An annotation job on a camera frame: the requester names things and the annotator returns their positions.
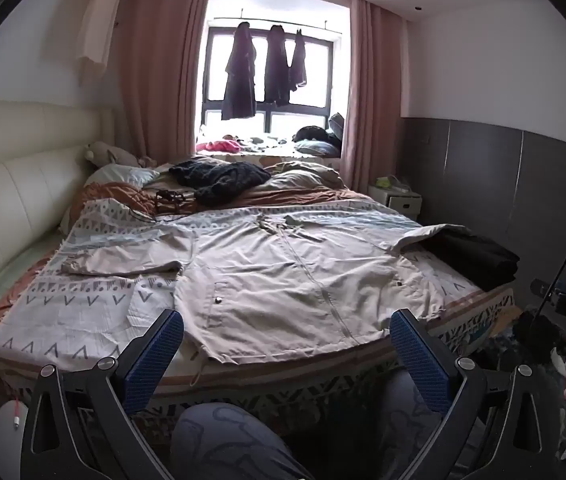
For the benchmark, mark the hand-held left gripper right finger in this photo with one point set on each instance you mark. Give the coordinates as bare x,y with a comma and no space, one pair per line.
418,360

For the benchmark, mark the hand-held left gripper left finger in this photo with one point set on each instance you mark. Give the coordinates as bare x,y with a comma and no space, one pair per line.
155,360

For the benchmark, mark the beige coat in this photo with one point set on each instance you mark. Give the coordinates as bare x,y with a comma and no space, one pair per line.
273,280

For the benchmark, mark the black folded clothes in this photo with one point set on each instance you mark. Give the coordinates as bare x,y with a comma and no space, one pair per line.
478,260

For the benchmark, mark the white patterned blanket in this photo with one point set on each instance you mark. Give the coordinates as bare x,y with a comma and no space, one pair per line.
78,315

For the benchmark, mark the grey patterned pants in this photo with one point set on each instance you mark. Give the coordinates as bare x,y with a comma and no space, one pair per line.
228,440

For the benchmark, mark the white nightstand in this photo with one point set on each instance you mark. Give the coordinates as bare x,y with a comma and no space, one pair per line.
403,205

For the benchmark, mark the light green bed sheet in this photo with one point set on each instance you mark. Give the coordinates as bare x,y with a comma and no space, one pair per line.
18,275

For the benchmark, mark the white round appliance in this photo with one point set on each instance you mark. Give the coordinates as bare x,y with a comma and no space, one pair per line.
3,430

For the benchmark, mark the green and white packet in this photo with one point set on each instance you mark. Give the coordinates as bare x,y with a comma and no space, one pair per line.
388,181

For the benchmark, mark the light green pillow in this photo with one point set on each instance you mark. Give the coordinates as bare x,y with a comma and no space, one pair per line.
123,175

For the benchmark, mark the black knitted sweater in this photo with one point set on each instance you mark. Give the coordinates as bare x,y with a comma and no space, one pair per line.
223,180

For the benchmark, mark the brown orange duvet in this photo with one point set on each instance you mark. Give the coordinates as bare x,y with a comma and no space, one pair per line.
303,195

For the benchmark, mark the beige plush toy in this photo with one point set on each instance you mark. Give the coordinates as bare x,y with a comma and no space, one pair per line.
105,152

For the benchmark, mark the cream upholstered headboard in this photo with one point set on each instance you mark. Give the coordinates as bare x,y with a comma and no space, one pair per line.
13,195

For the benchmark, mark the pink cloth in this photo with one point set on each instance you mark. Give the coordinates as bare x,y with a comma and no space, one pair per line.
220,146

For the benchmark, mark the blue grey pillow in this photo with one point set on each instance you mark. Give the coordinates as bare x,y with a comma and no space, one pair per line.
318,147

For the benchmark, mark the grey cushion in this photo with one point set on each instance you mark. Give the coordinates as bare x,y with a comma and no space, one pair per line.
336,125

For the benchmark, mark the dark framed window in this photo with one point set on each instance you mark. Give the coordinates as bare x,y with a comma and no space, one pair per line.
313,70

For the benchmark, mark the small dark hanging garment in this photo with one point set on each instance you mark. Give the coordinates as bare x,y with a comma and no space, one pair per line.
298,62

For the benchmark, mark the white hanging garment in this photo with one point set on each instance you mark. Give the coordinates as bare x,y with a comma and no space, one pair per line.
95,25

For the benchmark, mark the clothes rail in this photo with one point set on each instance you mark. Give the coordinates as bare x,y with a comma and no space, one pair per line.
323,30

